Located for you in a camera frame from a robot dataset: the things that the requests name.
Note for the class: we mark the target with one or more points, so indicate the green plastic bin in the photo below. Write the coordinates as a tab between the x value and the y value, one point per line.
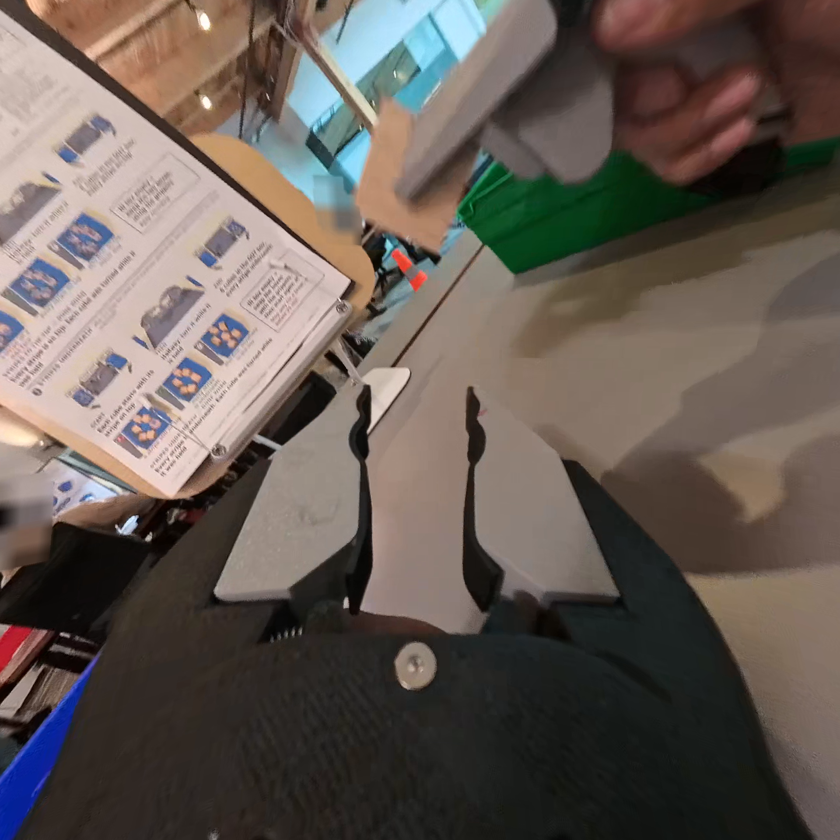
590	216

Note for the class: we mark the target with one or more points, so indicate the person's right hand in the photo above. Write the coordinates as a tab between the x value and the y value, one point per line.
709	65

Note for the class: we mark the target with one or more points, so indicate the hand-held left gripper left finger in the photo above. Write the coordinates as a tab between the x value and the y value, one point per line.
289	525

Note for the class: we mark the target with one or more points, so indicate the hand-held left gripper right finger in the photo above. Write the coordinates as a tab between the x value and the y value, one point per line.
544	525

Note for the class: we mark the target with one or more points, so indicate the blue-striped wooden cube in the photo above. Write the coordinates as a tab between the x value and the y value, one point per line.
407	226

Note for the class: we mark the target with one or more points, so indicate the printed instruction sheet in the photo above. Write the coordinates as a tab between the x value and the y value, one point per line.
131	262

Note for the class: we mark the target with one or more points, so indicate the blue plastic bin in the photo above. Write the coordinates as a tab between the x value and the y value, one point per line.
33	754

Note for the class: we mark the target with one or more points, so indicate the orange traffic cone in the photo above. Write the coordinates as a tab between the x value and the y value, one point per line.
410	272

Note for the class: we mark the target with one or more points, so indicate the instruction sheet on stand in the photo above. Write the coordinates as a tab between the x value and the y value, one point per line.
262	177

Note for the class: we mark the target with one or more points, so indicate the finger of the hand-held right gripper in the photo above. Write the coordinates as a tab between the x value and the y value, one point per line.
485	85

